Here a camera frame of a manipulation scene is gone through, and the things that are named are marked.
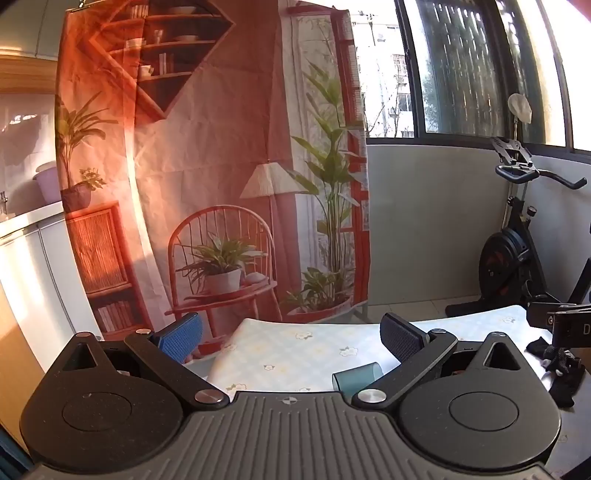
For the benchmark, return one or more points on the metal faucet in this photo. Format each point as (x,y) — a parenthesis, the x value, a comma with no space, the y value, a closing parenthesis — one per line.
(3,201)

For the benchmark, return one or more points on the lavender plastic basin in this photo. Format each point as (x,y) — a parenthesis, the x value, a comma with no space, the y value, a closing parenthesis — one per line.
(47,181)

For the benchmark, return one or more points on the person's right hand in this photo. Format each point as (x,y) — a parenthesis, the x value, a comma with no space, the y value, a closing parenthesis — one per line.
(562,374)

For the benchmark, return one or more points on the sliding glass window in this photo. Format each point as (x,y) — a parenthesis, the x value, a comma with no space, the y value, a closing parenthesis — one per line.
(480,69)

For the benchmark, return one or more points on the white cabinet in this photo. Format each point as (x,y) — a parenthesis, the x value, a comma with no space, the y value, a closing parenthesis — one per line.
(32,277)

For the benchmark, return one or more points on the black exercise bike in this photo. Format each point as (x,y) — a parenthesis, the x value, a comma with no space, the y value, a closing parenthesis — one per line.
(510,258)

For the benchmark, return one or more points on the light patterned tablecloth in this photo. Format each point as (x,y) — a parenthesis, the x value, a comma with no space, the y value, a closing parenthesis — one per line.
(295,355)

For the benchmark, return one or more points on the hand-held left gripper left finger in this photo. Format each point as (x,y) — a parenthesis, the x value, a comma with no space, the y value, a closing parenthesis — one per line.
(181,340)

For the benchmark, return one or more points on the printed backdrop cloth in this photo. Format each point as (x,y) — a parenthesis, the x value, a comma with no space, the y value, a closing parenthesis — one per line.
(207,175)

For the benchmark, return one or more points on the white round pad on pole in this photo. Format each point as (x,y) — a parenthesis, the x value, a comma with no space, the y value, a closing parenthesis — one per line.
(520,107)

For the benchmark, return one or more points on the translucent blue cup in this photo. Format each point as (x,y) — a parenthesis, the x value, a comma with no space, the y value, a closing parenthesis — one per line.
(356,376)

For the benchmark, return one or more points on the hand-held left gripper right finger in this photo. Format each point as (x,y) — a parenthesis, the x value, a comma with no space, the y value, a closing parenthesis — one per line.
(400,340)

